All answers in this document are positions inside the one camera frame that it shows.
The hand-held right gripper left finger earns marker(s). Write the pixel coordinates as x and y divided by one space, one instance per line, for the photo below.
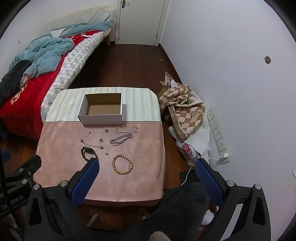
85 183

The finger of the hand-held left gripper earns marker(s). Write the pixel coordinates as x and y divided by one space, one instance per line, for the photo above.
6 155
27 166

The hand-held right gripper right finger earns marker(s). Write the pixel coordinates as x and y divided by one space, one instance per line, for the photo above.
209 183

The black bangle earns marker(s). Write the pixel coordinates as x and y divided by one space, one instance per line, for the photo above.
82 151

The white cardboard box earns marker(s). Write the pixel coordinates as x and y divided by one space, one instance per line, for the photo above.
99 120

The table with pink striped cloth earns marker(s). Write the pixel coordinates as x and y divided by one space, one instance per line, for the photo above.
57 160

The white charger plug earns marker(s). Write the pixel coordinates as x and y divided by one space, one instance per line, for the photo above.
225 156

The white bag with red print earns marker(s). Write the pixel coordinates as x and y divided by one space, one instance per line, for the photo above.
187 149

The bed with red blanket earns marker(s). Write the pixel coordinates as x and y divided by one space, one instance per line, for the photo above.
30 99

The dark fleece cloth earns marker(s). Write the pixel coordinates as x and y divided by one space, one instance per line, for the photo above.
11 81

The brown checkered cloth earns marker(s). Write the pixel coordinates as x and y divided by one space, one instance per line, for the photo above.
185 109

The grey white checkered mattress pad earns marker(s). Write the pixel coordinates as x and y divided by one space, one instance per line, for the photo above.
69 67

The blue quilt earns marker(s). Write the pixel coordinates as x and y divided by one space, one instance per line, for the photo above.
46 51

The pale pillow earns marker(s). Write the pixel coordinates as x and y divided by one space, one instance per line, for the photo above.
92 16

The white door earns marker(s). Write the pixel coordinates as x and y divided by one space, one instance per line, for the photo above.
138 23

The wooden bed frame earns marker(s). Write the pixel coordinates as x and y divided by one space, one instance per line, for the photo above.
113 32

